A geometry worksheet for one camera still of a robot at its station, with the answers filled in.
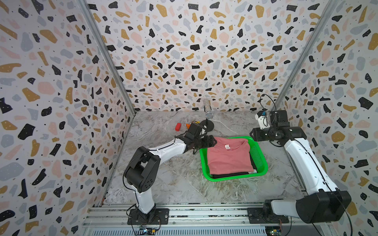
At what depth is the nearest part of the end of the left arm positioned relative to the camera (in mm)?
688

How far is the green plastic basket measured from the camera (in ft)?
2.67

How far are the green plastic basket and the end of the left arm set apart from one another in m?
0.06
